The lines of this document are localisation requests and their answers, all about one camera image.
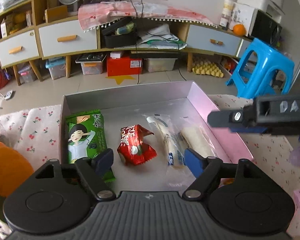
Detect white cardboard box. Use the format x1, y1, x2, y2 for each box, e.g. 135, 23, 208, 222
232, 2, 258, 34

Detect green snack packet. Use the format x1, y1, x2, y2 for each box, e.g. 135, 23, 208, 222
65, 109, 116, 182

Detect pink cardboard box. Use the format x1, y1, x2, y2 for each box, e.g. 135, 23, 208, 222
58, 80, 255, 180

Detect black case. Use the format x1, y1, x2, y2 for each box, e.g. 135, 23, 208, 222
101, 17, 138, 48

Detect yellow star sticker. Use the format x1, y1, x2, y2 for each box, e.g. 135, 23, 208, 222
106, 75, 136, 85

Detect black keyboard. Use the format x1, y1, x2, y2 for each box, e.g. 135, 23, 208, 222
75, 53, 107, 63

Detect small orange fruit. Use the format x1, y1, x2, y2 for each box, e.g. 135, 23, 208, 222
233, 24, 247, 36

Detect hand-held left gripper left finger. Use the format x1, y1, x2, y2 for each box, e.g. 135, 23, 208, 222
35, 148, 116, 201

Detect white drawer orange handle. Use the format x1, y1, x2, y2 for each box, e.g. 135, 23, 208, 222
38, 20, 98, 57
0, 29, 40, 68

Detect cherry print tablecloth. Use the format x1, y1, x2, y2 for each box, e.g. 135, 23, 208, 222
0, 94, 300, 240

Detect blue plastic stool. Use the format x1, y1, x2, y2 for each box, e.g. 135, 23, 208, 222
225, 38, 295, 99

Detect pink cherry print cloth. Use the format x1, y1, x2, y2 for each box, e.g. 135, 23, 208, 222
78, 1, 222, 33

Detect clear storage box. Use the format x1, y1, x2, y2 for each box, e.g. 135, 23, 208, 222
80, 61, 107, 75
143, 58, 178, 72

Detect black microwave oven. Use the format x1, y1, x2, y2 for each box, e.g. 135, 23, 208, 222
249, 9, 283, 45

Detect wooden cabinet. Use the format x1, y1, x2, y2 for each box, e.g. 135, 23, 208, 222
0, 0, 255, 85

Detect large orange fruit with leaves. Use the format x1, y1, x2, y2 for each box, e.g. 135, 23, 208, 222
0, 141, 34, 197

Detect yellow egg tray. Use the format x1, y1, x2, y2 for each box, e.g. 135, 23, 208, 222
192, 62, 224, 78

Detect red snack packet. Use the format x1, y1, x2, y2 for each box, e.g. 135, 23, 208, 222
117, 124, 157, 166

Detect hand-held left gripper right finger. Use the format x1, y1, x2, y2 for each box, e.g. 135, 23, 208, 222
182, 147, 263, 200

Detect folded white clothes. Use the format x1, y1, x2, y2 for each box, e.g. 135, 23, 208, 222
136, 24, 188, 50

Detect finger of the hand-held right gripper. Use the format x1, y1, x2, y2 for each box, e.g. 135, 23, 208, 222
207, 109, 268, 133

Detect long white snack packet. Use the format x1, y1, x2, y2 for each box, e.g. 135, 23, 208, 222
142, 114, 188, 173

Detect blue lid storage box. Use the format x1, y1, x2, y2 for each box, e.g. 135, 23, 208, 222
45, 57, 67, 80

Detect red cardboard box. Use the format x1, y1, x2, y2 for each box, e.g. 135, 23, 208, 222
107, 56, 143, 77

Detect beige roll snack packet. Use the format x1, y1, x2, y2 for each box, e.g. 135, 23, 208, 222
179, 126, 217, 159

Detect brown cardboard box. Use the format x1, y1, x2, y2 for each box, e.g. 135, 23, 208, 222
44, 5, 68, 23

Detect white bottle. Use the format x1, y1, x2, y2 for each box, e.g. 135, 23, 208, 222
221, 0, 234, 29

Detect black power cable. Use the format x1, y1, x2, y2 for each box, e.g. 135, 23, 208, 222
125, 0, 190, 84

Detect pale blue drawer orange handle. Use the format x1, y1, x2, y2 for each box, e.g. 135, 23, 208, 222
186, 24, 242, 57

